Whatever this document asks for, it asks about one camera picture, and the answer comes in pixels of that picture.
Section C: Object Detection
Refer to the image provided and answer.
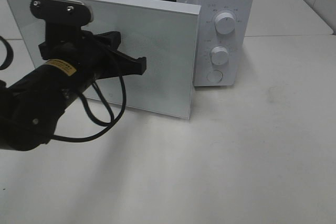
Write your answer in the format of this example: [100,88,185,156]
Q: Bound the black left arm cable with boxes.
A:
[52,74,128,141]

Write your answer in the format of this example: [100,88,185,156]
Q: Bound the lower white microwave knob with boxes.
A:
[211,46,229,66]

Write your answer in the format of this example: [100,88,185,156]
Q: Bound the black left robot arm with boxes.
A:
[1,31,146,151]

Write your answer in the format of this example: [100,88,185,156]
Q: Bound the round white door-release button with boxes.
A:
[207,70,223,83]

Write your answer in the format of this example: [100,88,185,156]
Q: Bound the upper white microwave knob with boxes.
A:
[214,11,236,35]

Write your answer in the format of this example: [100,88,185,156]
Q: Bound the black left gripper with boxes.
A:
[38,31,147,82]

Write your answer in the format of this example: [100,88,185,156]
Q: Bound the white microwave knob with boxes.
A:
[214,11,236,35]
[211,46,229,66]

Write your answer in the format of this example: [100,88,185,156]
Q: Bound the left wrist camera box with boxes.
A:
[30,0,93,49]

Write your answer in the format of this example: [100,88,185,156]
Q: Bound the white microwave door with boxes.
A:
[7,0,201,119]

